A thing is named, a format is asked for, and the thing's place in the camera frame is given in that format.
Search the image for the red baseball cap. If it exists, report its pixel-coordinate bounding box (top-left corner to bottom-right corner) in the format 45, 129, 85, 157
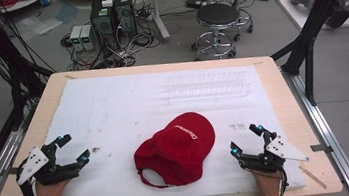
128, 108, 222, 192

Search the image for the white foam mat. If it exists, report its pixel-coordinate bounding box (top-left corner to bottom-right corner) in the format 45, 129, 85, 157
9, 52, 307, 196

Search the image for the clear plastic compartment box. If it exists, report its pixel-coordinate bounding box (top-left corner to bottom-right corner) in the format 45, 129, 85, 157
165, 66, 253, 107

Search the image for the white floor platform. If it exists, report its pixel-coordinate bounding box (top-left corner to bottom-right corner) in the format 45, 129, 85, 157
271, 0, 349, 38

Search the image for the round white table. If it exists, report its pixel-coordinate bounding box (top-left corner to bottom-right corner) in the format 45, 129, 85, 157
0, 0, 51, 15

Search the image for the black computer tower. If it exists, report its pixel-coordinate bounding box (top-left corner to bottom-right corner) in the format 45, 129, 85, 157
87, 0, 121, 53
112, 0, 139, 40

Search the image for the tangle of floor cables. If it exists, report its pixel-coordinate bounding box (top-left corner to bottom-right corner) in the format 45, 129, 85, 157
54, 0, 199, 75

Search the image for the white metal table leg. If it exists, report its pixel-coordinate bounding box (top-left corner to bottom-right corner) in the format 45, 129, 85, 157
149, 0, 173, 45

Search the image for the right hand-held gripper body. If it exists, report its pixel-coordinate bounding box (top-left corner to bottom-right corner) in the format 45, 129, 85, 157
237, 126, 312, 176

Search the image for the thin wooden stick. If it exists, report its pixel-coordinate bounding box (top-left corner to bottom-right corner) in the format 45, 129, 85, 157
299, 162, 329, 193

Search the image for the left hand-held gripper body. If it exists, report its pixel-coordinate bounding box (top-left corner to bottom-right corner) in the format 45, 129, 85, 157
11, 139, 85, 191

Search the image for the person's right hand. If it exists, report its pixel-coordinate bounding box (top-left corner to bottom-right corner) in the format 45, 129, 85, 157
251, 166, 285, 196

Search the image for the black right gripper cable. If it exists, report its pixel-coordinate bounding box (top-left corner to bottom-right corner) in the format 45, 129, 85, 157
273, 166, 292, 196

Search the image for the black metal frame post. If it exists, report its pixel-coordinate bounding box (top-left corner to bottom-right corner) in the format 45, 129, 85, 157
263, 0, 349, 112
0, 0, 61, 133

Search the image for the bundle of black cables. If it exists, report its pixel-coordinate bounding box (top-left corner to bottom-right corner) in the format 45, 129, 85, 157
0, 0, 63, 133

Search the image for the grey bench power supply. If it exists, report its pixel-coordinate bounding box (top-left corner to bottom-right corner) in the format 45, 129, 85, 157
67, 24, 86, 53
78, 24, 96, 52

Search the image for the grey metal bracket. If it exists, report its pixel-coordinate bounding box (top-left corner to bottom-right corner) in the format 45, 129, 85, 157
309, 141, 334, 157

